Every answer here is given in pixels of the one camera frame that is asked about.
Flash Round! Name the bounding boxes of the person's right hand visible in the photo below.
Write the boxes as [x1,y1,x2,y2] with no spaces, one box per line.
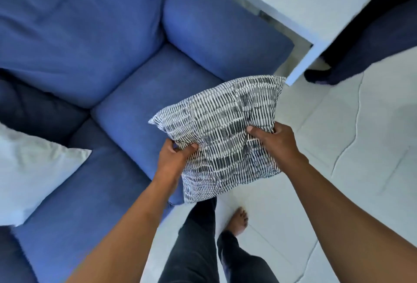
[247,122,309,173]

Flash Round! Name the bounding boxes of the person's left hand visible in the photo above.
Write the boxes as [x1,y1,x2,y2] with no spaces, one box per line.
[153,139,199,192]

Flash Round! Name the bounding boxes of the black and white patterned pillow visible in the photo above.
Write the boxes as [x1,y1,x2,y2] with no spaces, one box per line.
[148,75,286,204]

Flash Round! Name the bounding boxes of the person's right forearm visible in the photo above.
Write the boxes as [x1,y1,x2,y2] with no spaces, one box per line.
[283,158,417,283]

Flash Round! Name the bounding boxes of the person's left forearm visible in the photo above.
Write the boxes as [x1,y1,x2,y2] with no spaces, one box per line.
[66,175,179,283]

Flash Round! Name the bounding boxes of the person's right foot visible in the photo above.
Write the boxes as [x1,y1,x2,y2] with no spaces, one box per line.
[225,207,249,237]

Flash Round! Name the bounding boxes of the person's dark trousers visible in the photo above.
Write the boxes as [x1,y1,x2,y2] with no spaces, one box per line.
[158,196,278,283]

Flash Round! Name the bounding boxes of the blue fabric sofa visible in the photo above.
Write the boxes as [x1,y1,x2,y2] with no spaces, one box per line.
[0,0,295,283]

